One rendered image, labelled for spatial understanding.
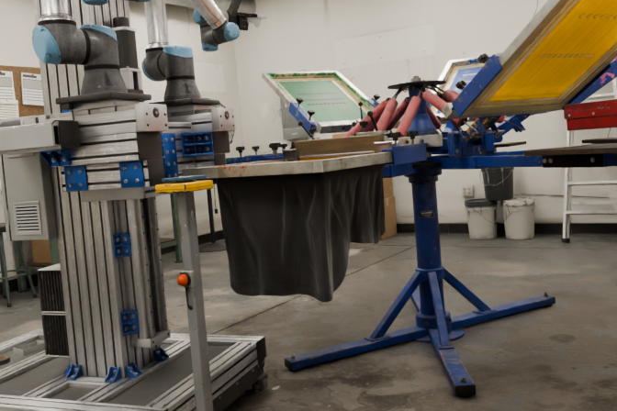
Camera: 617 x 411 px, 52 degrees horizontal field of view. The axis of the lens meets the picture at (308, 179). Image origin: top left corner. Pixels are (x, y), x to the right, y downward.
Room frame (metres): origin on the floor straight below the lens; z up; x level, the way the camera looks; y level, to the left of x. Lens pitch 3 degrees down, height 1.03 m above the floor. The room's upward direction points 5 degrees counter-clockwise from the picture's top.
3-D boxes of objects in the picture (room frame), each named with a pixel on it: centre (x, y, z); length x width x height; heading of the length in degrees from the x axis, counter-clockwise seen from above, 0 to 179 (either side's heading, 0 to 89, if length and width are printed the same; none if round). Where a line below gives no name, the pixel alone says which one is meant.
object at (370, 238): (2.26, -0.16, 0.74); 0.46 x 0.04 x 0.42; 147
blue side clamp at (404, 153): (2.47, -0.38, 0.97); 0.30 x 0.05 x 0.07; 147
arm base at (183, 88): (2.63, 0.49, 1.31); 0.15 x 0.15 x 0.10
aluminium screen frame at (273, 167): (2.42, -0.02, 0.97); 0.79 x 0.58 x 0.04; 147
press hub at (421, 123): (3.30, -0.59, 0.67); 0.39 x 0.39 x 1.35
